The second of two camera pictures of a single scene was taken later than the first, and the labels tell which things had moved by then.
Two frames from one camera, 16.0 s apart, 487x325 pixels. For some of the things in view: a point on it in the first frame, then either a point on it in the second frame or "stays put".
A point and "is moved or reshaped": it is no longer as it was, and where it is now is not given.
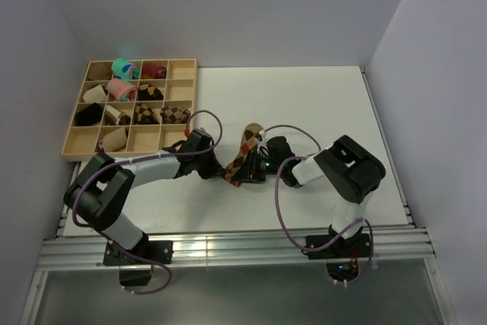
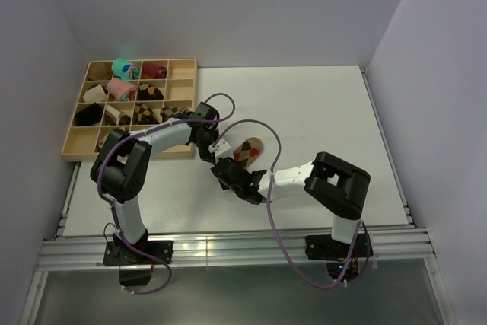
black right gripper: (251, 172) → (224, 186)
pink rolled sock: (117, 87) stays put
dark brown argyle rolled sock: (148, 92) stays put
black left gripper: (214, 170) → (206, 156)
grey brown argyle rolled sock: (174, 116) stays put
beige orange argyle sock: (250, 138) is moved or reshaped
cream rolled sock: (95, 94) stays put
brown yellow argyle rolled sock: (143, 115) stays put
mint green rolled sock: (125, 70) stays put
